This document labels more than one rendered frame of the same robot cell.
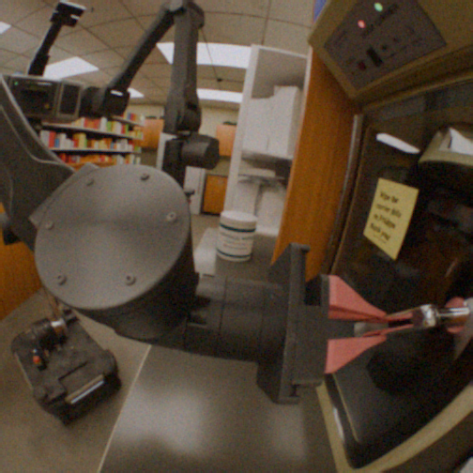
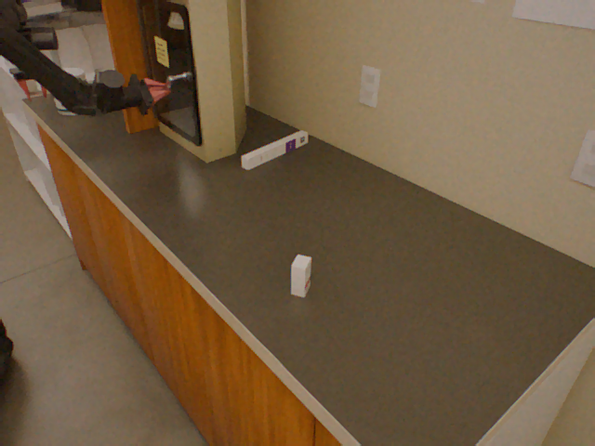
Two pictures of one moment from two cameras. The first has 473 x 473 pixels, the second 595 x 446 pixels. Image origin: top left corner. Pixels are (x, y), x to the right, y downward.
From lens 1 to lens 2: 1.25 m
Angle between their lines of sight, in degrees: 36
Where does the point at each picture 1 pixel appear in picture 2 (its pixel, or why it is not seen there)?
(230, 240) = not seen: hidden behind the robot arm
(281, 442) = (172, 160)
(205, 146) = (51, 35)
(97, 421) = (19, 405)
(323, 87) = not seen: outside the picture
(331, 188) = (136, 37)
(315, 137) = (115, 11)
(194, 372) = (116, 159)
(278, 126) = not seen: outside the picture
